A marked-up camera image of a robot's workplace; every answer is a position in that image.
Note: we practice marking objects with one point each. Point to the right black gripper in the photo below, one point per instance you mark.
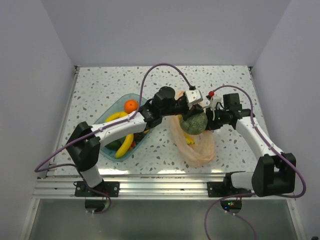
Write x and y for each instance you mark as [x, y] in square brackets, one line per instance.
[211, 125]

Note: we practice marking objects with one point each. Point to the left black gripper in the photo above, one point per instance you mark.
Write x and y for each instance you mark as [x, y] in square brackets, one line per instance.
[195, 108]

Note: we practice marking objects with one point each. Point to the fake green melon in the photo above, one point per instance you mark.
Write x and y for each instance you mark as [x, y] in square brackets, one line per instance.
[195, 124]

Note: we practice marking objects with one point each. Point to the fake banana bunch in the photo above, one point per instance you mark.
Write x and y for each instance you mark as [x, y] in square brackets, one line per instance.
[189, 139]

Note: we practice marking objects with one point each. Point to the orange plastic bag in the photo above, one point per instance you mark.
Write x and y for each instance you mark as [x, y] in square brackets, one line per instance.
[201, 153]

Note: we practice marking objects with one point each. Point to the fake dark avocado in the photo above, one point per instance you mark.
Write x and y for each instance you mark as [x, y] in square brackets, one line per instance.
[116, 144]

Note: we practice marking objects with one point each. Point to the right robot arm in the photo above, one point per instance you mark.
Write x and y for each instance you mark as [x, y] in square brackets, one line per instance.
[273, 174]

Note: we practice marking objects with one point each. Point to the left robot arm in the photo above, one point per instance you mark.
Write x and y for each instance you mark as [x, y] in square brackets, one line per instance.
[86, 140]

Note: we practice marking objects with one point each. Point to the fake orange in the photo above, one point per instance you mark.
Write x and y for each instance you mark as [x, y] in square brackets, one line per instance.
[130, 106]

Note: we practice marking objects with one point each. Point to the fake dark grape cluster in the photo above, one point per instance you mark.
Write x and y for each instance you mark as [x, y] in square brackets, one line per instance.
[138, 136]

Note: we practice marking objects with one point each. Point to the fake yellow banana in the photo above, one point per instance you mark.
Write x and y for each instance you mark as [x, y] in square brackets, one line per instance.
[115, 116]
[126, 144]

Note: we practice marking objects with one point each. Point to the blue plastic tray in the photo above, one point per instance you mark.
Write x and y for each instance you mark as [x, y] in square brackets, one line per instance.
[109, 151]

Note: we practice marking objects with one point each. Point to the right round controller board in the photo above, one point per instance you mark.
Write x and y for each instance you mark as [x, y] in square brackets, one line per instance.
[232, 206]

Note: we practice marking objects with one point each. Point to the round controller board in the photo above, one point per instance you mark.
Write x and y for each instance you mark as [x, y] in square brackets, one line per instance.
[95, 206]
[232, 206]

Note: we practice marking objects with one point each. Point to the left round controller board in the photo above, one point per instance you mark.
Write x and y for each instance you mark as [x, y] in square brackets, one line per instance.
[95, 206]

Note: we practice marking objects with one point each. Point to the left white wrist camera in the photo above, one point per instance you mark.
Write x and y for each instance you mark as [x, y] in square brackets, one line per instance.
[193, 97]

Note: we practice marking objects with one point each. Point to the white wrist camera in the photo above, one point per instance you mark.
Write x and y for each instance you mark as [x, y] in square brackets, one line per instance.
[193, 97]
[213, 103]

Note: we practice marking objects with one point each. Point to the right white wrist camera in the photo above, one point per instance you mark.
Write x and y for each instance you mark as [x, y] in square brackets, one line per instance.
[213, 103]

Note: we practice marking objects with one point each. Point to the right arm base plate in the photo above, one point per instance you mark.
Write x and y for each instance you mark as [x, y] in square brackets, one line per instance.
[220, 188]

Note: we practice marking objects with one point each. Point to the aluminium rail frame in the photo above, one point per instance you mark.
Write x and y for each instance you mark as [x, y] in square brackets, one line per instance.
[135, 187]

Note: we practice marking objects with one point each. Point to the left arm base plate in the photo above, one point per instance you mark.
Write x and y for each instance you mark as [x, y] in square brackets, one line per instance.
[105, 188]

